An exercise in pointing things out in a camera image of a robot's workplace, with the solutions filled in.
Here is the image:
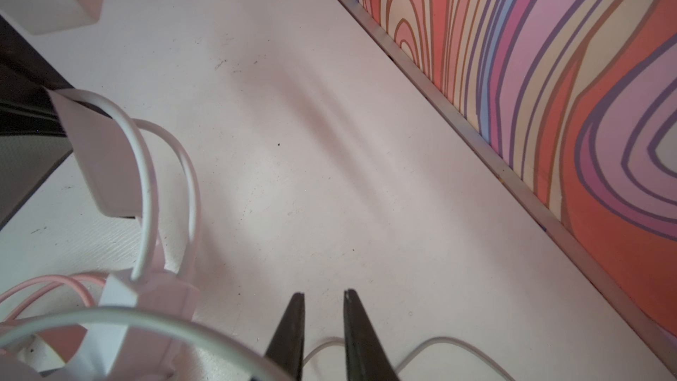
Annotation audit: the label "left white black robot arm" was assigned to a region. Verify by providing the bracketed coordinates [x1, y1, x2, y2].
[1, 19, 72, 226]

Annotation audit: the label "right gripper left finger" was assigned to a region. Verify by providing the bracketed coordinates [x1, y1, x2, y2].
[264, 293, 305, 380]

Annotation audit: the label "white headphones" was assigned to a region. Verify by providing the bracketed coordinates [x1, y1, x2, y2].
[1, 85, 303, 351]

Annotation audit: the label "pink headphone cable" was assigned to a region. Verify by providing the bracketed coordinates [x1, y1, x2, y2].
[0, 272, 109, 324]

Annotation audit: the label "grey headphone cable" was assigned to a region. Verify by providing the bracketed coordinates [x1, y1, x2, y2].
[300, 335, 518, 381]

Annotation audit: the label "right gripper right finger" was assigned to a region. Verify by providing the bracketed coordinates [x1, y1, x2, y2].
[343, 289, 398, 381]

